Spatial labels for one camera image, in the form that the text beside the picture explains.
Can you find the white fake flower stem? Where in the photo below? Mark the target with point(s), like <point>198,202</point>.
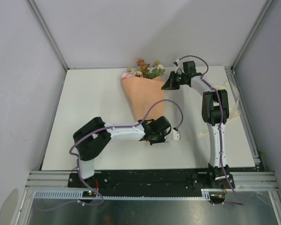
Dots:
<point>157,70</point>

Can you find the pink fake flower stem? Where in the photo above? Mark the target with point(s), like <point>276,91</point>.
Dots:
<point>129,73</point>

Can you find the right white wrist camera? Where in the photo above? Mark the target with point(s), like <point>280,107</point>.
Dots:
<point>177,66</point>

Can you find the right aluminium corner post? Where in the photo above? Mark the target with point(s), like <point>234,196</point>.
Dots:
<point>253,32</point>

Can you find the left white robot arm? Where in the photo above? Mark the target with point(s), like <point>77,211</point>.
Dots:
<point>93,137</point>

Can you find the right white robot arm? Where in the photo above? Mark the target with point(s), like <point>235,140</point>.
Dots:
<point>215,113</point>

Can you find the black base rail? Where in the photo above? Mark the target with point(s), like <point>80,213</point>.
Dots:
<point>145,183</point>

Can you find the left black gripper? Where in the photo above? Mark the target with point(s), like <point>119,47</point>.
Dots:
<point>164,134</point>

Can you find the orange beige wrapping paper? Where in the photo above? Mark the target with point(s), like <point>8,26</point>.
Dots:
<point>142,93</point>

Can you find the left aluminium corner post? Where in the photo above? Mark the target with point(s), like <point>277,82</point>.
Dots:
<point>46,32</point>

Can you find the cream ribbon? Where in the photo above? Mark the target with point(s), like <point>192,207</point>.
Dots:
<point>195,127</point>

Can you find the aluminium frame profile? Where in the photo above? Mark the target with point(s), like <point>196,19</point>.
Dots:
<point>47,180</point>

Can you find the aluminium corner post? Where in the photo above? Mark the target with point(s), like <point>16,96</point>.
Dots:
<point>46,32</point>
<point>253,32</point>

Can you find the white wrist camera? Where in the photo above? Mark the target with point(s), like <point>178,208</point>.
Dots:
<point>177,66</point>
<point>176,134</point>

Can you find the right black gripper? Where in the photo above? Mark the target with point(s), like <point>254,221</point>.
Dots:
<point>171,84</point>

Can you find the brown orange fake flower stem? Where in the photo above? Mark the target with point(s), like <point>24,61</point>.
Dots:
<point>144,69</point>

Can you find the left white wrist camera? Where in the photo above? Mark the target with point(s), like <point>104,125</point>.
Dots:
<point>176,134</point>

